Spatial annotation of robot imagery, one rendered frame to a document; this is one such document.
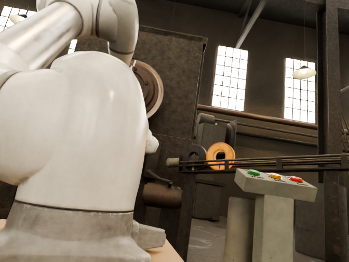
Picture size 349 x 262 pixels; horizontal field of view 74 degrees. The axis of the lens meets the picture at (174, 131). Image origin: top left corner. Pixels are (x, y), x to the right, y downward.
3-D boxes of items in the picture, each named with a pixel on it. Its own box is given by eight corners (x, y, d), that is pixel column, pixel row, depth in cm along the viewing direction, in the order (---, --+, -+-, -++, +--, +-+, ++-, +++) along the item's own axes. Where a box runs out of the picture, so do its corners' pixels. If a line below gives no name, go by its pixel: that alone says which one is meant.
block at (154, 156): (143, 178, 155) (149, 143, 161) (155, 180, 155) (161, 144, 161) (142, 177, 144) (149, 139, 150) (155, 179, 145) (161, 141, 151)
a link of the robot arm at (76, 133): (140, 217, 26) (165, 48, 32) (-43, 198, 23) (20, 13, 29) (133, 205, 42) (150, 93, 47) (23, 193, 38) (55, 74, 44)
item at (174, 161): (170, 168, 143) (171, 159, 145) (183, 168, 139) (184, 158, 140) (165, 167, 138) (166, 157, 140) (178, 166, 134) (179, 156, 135)
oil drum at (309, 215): (285, 246, 323) (286, 181, 346) (326, 252, 326) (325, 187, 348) (313, 259, 266) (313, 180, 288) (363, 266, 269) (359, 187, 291)
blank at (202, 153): (184, 146, 141) (182, 145, 138) (208, 144, 134) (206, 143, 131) (183, 172, 136) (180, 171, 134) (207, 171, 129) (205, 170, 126)
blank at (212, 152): (207, 144, 134) (205, 143, 131) (235, 142, 126) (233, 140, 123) (207, 171, 129) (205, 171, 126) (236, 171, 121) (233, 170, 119)
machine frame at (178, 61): (54, 232, 208) (98, 59, 252) (173, 249, 213) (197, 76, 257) (2, 254, 137) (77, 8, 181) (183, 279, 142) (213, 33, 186)
